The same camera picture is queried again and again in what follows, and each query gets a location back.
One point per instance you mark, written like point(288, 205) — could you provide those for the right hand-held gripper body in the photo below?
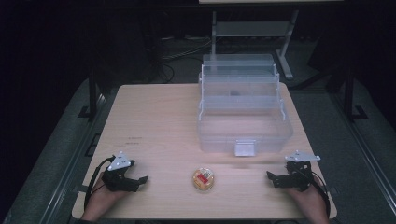
point(295, 179)

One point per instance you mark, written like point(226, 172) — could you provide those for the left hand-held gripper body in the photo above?
point(120, 180)

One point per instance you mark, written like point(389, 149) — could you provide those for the round yellow red-label container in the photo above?
point(203, 179)

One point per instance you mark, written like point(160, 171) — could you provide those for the clear plastic tiered storage box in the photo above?
point(243, 118)

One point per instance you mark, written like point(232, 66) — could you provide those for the grey metal stand with shelf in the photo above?
point(253, 29)

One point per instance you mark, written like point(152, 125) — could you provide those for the black metal post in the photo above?
point(92, 96)
point(350, 96)

